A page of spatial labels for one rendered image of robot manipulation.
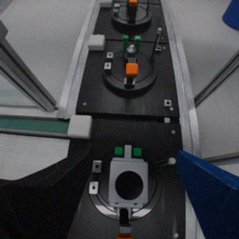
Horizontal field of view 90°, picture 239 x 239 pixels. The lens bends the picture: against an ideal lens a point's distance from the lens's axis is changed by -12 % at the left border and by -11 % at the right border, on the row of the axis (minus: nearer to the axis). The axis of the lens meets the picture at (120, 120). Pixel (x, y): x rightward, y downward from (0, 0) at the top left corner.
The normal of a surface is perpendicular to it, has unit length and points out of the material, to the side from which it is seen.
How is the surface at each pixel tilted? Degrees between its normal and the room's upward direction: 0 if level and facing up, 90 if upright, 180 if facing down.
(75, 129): 0
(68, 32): 0
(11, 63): 90
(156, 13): 0
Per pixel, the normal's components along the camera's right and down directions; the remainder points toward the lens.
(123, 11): 0.00, -0.36
